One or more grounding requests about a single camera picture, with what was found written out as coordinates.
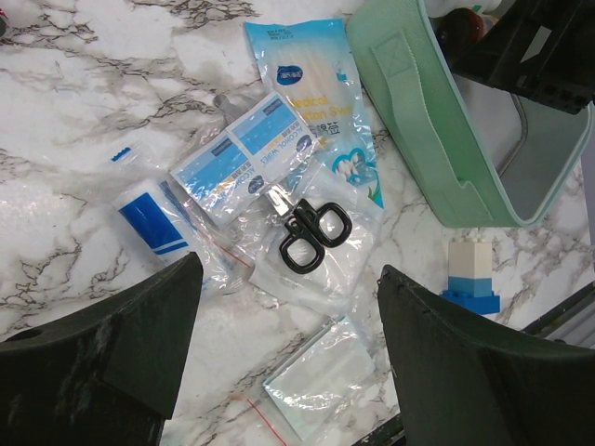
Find clear bag of masks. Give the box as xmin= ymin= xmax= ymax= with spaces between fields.
xmin=244 ymin=315 xmax=399 ymax=445

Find cotton swab packet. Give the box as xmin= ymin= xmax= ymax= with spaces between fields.
xmin=245 ymin=19 xmax=384 ymax=208

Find blue white bandage roll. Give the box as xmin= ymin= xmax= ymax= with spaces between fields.
xmin=110 ymin=144 xmax=245 ymax=296

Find black scissors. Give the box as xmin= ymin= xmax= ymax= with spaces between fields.
xmin=266 ymin=185 xmax=352 ymax=275

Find clear gauze pouch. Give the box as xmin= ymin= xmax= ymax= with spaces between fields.
xmin=237 ymin=164 xmax=382 ymax=316

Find brown medicine bottle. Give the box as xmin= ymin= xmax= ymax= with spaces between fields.
xmin=436 ymin=8 xmax=485 ymax=49

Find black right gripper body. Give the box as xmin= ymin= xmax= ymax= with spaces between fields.
xmin=452 ymin=0 xmax=594 ymax=114

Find white plastic bottle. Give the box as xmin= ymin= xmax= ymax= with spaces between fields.
xmin=423 ymin=0 xmax=501 ymax=19

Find green medicine kit case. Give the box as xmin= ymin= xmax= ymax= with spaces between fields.
xmin=347 ymin=1 xmax=594 ymax=228

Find blue white toy brick stack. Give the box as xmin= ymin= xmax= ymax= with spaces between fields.
xmin=441 ymin=238 xmax=501 ymax=315

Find alcohol wipes bag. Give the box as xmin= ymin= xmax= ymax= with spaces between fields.
xmin=170 ymin=92 xmax=320 ymax=228

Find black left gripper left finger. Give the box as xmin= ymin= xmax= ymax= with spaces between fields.
xmin=1 ymin=254 xmax=203 ymax=445

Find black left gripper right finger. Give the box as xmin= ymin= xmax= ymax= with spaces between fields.
xmin=377 ymin=265 xmax=594 ymax=445

